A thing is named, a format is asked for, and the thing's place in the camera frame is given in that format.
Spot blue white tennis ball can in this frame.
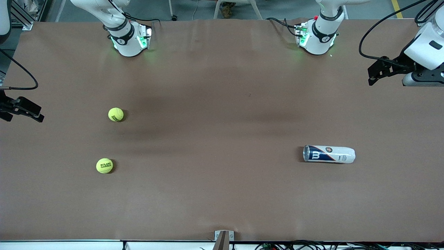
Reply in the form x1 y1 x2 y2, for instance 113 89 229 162
303 145 356 164

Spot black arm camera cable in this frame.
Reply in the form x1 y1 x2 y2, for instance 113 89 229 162
358 0 444 66
0 48 39 91

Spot tangled black floor cables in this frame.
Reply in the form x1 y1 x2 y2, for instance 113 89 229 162
255 240 444 250

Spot yellow-green tennis ball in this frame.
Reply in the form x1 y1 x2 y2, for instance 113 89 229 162
108 107 124 122
96 158 114 174

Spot small brown floor object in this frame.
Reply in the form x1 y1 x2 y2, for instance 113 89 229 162
221 2 236 18

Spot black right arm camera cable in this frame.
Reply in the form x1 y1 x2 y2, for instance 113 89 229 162
0 48 39 91

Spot white stool frame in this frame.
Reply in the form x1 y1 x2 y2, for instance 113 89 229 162
213 0 263 20

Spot black base power cable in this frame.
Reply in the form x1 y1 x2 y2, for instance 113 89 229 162
266 17 299 37
123 13 162 35

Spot metal table edge bracket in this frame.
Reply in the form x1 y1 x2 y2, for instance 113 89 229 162
213 230 235 250

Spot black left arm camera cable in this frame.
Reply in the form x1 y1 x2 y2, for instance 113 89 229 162
358 0 444 66

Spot brown table cover sheet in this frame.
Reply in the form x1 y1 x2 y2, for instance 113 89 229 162
0 17 444 242

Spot white table edge rail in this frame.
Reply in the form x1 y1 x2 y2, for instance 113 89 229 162
0 240 255 250

